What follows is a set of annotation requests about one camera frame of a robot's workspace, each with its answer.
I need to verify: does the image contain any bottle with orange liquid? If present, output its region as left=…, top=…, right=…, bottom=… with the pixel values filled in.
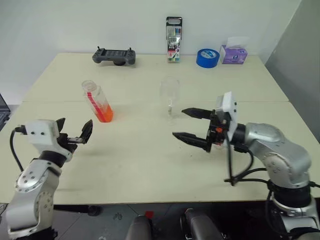
left=80, top=79, right=116, bottom=124

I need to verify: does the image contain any pack of coloured markers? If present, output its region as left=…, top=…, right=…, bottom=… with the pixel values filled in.
left=165, top=16, right=184, bottom=64

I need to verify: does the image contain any blue tape roll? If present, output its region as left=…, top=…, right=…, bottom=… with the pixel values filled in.
left=195, top=47, right=221, bottom=69

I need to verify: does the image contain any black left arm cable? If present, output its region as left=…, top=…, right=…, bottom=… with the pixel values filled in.
left=9, top=126, right=27, bottom=173

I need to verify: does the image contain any grey handheld game controller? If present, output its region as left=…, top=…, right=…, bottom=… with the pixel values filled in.
left=91, top=45, right=137, bottom=67

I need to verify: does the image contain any purple tissue box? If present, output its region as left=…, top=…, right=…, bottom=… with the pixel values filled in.
left=219, top=36, right=251, bottom=65

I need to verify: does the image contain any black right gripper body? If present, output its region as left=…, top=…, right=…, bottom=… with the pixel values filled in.
left=204, top=108, right=231, bottom=154

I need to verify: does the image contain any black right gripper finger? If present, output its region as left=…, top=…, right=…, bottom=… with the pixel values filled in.
left=172, top=131, right=210, bottom=152
left=180, top=107, right=214, bottom=121

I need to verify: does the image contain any dark laptop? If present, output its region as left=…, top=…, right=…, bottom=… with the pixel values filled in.
left=0, top=91, right=12, bottom=133

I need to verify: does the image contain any clear glass cup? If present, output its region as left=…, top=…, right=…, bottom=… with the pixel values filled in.
left=159, top=76, right=182, bottom=125

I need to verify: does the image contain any grey partition panel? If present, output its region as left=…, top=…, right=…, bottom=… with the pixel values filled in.
left=264, top=0, right=320, bottom=145

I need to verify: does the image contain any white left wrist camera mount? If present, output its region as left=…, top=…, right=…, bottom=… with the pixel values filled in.
left=24, top=119, right=74, bottom=163

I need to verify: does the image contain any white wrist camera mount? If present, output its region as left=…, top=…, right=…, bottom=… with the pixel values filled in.
left=215, top=91, right=239, bottom=146
left=24, top=119, right=74, bottom=163

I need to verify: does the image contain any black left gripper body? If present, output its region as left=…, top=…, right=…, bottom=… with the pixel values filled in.
left=57, top=133, right=79, bottom=153

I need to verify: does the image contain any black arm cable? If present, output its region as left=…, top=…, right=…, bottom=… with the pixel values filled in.
left=9, top=126, right=27, bottom=173
left=223, top=138, right=320, bottom=226

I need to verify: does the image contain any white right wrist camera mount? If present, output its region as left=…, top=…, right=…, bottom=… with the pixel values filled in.
left=215, top=91, right=239, bottom=146

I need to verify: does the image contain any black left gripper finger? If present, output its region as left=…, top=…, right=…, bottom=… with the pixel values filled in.
left=55, top=117, right=67, bottom=133
left=67, top=119, right=94, bottom=145

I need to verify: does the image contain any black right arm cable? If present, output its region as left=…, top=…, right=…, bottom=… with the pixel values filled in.
left=223, top=138, right=320, bottom=226

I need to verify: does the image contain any black table leg with caster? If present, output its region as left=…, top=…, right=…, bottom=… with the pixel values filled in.
left=53, top=204, right=102, bottom=218

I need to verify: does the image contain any dark rounded shape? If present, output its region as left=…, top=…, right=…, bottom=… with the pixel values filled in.
left=124, top=214, right=154, bottom=240
left=179, top=207, right=224, bottom=240

